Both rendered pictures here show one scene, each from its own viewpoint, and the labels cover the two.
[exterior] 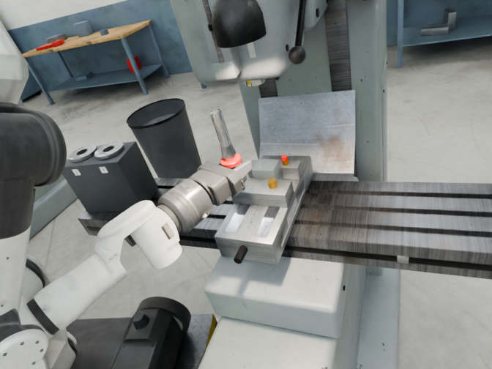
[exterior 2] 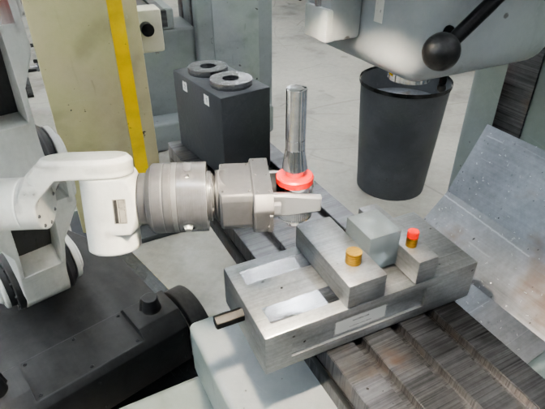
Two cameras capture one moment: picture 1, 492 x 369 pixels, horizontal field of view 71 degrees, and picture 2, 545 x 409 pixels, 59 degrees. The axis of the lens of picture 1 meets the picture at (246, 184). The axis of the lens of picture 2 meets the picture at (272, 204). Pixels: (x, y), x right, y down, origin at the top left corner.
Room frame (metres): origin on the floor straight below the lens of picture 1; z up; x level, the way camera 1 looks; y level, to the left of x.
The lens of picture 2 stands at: (0.20, -0.25, 1.46)
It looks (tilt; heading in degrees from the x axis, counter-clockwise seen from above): 33 degrees down; 33
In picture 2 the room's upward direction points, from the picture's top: straight up
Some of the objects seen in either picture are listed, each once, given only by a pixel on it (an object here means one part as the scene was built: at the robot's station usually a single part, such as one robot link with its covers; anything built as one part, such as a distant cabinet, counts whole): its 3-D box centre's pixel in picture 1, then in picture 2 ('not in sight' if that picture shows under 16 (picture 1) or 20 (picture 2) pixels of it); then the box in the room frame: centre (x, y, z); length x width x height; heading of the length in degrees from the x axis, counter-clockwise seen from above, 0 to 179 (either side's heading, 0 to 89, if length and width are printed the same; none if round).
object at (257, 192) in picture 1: (261, 192); (337, 258); (0.70, -0.03, 1.02); 0.15 x 0.06 x 0.04; 58
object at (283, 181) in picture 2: (230, 159); (294, 177); (0.66, 0.02, 1.16); 0.05 x 0.05 x 0.01
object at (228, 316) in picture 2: (240, 254); (229, 318); (0.56, 0.06, 0.97); 0.04 x 0.02 x 0.02; 148
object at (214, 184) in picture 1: (204, 192); (222, 196); (0.60, 0.09, 1.13); 0.13 x 0.12 x 0.10; 39
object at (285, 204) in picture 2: (243, 171); (296, 205); (0.64, 0.00, 1.14); 0.06 x 0.02 x 0.03; 129
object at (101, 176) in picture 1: (110, 176); (221, 114); (1.01, 0.41, 1.03); 0.22 x 0.12 x 0.20; 68
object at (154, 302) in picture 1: (163, 318); (186, 322); (0.83, 0.43, 0.50); 0.20 x 0.05 x 0.20; 74
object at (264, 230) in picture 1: (267, 196); (350, 272); (0.73, -0.05, 0.98); 0.35 x 0.15 x 0.11; 148
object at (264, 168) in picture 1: (267, 173); (371, 239); (0.75, -0.06, 1.03); 0.06 x 0.05 x 0.06; 58
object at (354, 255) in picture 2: (272, 183); (353, 256); (0.69, -0.06, 1.05); 0.02 x 0.02 x 0.02
